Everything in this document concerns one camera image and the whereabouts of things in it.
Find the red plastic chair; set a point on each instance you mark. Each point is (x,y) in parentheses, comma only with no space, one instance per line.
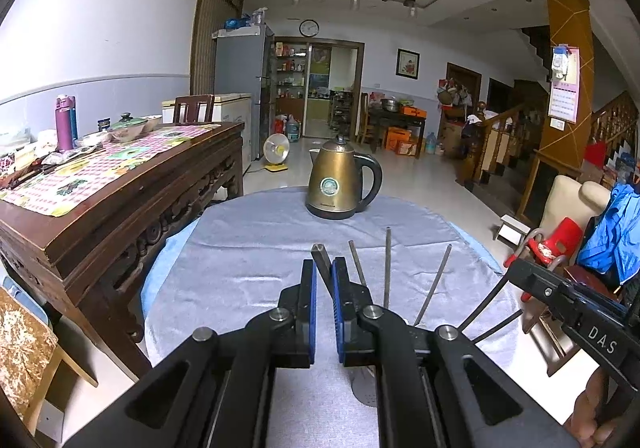
(555,240)

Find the purple water bottle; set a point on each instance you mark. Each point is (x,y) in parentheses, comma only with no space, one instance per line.
(65,125)

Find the blue jacket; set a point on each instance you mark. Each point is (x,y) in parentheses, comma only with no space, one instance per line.
(615,233)

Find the grey refrigerator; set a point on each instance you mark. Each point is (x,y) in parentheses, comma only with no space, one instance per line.
(240,77)

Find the white perforated utensil holder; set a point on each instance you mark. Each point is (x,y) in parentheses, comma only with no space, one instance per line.
(365,390)

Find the dark wooden side table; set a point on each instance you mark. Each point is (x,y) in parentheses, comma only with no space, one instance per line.
(395,117)

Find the person's right hand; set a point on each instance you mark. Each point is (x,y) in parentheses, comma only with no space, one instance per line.
(592,413)

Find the white chest freezer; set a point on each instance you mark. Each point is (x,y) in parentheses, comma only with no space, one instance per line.
(232,115)

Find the framed wall picture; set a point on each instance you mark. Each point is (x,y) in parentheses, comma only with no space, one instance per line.
(408,63)

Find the kitchen sliding door frame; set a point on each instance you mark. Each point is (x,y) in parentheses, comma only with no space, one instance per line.
(357,77)

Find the pink checked table cover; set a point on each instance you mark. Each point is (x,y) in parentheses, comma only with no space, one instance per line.
(115,162)

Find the blue table cover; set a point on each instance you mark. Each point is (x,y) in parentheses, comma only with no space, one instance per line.
(162,258)

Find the large water jug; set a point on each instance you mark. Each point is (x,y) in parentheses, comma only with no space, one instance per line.
(293,130)
(431,143)

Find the brown wooden door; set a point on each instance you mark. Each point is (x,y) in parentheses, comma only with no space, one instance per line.
(212,27)

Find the white step stool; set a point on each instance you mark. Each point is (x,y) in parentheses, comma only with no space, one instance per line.
(512,228)

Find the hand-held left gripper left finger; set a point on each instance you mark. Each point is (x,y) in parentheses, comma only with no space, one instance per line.
(311,315)

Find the bronze electric kettle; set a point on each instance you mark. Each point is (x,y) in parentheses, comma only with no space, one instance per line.
(332,177)

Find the wall calendar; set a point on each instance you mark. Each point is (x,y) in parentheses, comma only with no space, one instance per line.
(564,87)

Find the wooden stair railing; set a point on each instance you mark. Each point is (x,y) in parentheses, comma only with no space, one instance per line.
(495,137)

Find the bowl with green lid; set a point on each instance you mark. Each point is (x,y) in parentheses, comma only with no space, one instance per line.
(127,127)

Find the grey tablecloth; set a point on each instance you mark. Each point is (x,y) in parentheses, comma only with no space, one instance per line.
(240,248)

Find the round wall clock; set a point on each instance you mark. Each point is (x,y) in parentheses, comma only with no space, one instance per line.
(309,28)

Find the carved dark wooden table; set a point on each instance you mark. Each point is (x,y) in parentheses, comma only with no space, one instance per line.
(100,233)

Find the beige armchair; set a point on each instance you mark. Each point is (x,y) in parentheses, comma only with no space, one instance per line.
(570,203)

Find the speckled stone board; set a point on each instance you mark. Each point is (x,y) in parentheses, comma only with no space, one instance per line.
(25,353)

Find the dark wooden chair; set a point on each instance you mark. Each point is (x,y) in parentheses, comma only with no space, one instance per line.
(192,110)

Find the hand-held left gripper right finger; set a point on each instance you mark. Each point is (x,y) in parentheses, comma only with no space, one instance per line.
(339,315)

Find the orange cardboard boxes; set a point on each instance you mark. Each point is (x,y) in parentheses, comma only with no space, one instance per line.
(400,140)

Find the wooden pillar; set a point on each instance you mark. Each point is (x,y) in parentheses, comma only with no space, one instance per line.
(565,142)

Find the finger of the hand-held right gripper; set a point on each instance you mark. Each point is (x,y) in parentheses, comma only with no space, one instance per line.
(597,300)
(595,338)

